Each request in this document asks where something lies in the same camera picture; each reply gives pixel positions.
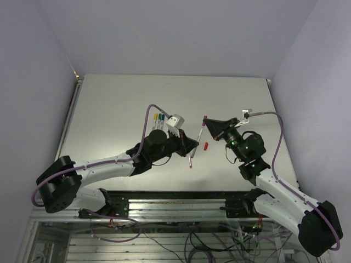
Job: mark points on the purple pen cap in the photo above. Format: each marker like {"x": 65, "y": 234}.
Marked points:
{"x": 203, "y": 123}

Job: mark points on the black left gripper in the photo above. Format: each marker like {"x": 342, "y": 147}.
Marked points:
{"x": 185, "y": 144}

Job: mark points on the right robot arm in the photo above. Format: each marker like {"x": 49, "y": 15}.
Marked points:
{"x": 315, "y": 223}

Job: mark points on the white marker purple end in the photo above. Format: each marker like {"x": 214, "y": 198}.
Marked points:
{"x": 199, "y": 137}

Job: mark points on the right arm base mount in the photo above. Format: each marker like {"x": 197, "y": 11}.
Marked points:
{"x": 239, "y": 204}

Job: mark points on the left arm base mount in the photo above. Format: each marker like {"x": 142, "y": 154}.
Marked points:
{"x": 109, "y": 205}

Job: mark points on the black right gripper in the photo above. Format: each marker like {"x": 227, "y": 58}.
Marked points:
{"x": 218, "y": 127}

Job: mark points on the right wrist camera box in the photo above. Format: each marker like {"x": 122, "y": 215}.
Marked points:
{"x": 245, "y": 117}

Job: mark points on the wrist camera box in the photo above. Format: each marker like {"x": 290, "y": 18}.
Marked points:
{"x": 245, "y": 117}
{"x": 174, "y": 124}

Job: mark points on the aluminium frame rails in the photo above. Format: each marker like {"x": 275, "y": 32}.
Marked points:
{"x": 162, "y": 227}

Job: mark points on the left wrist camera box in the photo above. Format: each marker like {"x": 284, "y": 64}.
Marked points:
{"x": 174, "y": 124}

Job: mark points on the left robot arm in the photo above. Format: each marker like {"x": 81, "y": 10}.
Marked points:
{"x": 64, "y": 183}

